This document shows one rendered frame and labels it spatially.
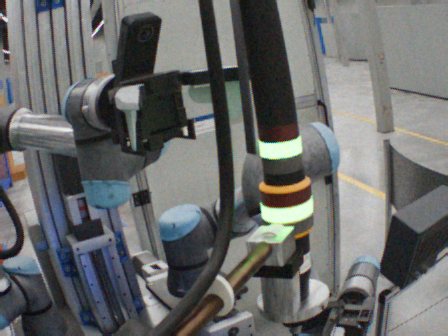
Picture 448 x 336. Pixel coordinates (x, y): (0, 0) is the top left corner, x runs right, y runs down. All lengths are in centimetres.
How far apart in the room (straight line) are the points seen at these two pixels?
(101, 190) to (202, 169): 172
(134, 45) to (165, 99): 8
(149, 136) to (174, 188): 185
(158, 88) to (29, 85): 80
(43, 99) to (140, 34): 78
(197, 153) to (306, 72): 75
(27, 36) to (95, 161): 67
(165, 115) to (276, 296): 23
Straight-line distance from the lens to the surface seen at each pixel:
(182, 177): 237
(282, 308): 43
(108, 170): 70
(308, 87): 269
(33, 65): 128
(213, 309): 30
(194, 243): 129
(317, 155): 100
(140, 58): 57
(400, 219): 115
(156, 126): 53
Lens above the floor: 171
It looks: 15 degrees down
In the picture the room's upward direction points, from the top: 9 degrees counter-clockwise
